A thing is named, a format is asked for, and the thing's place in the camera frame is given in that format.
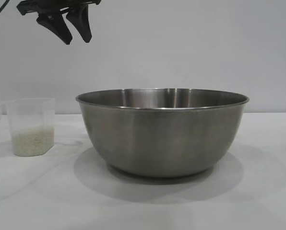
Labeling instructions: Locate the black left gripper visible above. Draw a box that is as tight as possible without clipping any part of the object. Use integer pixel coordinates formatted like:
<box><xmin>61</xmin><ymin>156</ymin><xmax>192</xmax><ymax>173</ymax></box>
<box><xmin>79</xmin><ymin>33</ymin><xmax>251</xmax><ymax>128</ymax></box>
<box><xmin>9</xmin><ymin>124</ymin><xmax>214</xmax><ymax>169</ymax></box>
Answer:
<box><xmin>16</xmin><ymin>0</ymin><xmax>101</xmax><ymax>46</ymax></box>

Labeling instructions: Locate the clear plastic measuring cup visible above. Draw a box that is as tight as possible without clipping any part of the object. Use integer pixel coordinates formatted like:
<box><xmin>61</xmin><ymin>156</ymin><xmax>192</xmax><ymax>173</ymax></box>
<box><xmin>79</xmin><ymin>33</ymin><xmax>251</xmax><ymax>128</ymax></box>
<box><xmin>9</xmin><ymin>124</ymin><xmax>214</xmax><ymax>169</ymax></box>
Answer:
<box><xmin>0</xmin><ymin>97</ymin><xmax>56</xmax><ymax>157</ymax></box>

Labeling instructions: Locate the white raw rice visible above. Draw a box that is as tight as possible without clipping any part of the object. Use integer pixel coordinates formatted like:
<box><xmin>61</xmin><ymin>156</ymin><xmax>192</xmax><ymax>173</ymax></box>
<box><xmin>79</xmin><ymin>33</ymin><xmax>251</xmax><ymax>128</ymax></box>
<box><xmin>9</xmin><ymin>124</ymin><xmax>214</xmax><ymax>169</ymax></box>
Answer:
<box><xmin>12</xmin><ymin>126</ymin><xmax>55</xmax><ymax>156</ymax></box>

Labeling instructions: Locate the stainless steel mixing bowl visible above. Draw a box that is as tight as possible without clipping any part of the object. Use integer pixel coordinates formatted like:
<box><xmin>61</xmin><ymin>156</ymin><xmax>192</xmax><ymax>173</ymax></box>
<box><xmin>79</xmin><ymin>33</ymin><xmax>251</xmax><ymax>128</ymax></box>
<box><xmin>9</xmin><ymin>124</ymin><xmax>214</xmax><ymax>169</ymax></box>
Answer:
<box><xmin>75</xmin><ymin>88</ymin><xmax>250</xmax><ymax>178</ymax></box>

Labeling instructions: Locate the black cable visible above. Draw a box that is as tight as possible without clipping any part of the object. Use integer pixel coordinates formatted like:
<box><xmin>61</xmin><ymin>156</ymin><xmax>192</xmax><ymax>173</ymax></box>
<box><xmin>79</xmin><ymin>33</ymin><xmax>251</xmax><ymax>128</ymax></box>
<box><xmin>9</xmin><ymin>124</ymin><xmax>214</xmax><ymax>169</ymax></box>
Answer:
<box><xmin>0</xmin><ymin>0</ymin><xmax>11</xmax><ymax>29</ymax></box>

